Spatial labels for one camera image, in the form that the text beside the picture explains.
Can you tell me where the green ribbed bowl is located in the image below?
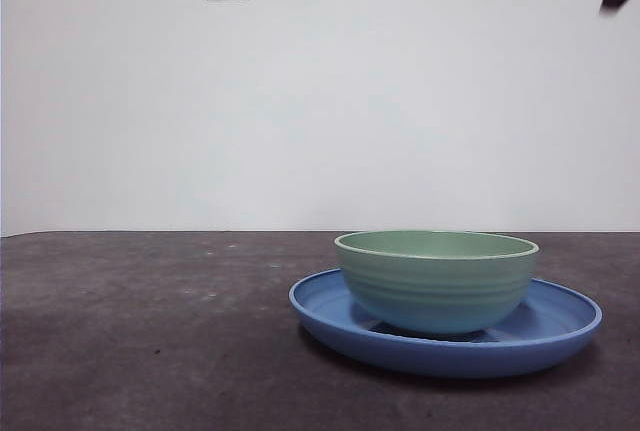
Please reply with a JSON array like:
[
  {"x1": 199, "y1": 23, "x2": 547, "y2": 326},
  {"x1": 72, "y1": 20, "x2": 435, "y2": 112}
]
[{"x1": 333, "y1": 229, "x2": 541, "y2": 336}]

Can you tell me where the blue round plate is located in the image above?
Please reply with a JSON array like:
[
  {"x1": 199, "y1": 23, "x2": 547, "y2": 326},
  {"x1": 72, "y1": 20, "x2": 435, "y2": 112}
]
[{"x1": 288, "y1": 268, "x2": 604, "y2": 380}]

